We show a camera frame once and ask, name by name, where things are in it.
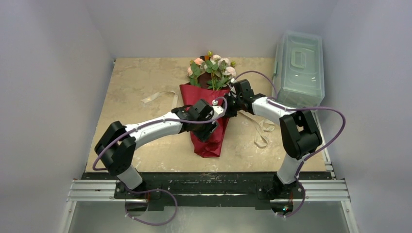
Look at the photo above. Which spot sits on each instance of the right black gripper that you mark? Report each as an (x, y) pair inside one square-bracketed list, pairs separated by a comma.
[(230, 105)]

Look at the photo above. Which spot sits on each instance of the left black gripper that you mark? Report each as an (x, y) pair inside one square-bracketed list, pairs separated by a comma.
[(204, 136)]

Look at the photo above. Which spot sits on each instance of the pale pink flower stem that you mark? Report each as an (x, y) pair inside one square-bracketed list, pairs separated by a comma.
[(226, 72)]

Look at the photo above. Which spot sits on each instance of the cream ribbon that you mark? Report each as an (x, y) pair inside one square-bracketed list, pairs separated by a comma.
[(261, 141)]

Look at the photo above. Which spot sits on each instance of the white flower stem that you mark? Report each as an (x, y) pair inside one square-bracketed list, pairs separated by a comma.
[(211, 67)]

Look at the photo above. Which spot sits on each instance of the peach flower stem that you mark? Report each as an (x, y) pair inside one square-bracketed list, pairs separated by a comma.
[(195, 70)]

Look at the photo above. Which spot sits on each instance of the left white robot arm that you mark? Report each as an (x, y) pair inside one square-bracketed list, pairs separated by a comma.
[(117, 146)]

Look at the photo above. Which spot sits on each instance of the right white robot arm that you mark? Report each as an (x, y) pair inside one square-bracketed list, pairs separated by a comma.
[(299, 132)]

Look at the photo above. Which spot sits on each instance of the orange black small clip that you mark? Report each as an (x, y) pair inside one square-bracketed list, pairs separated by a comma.
[(205, 57)]

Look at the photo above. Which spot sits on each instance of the clear plastic storage box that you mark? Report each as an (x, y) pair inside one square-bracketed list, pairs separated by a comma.
[(299, 70)]

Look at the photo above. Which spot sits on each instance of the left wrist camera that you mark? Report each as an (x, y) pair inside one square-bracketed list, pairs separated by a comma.
[(218, 111)]

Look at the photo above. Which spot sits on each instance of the aluminium rail frame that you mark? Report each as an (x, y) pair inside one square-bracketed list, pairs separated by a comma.
[(211, 189)]

